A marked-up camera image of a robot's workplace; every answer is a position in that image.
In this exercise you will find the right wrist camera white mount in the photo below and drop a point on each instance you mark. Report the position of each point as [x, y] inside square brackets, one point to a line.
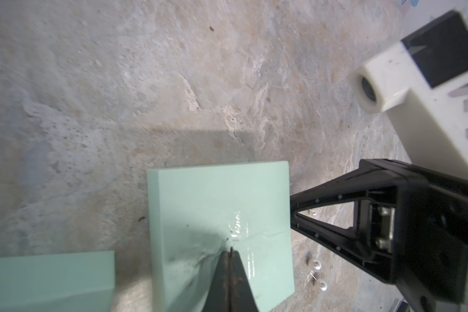
[414, 82]

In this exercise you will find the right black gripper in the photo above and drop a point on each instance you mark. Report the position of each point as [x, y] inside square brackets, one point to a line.
[433, 241]

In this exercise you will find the green jewelry box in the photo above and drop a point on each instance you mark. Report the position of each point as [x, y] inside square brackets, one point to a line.
[198, 212]
[58, 282]

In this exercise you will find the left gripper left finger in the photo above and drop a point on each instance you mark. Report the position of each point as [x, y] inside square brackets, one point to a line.
[219, 295]

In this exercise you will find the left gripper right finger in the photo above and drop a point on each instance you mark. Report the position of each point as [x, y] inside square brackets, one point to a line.
[241, 295]

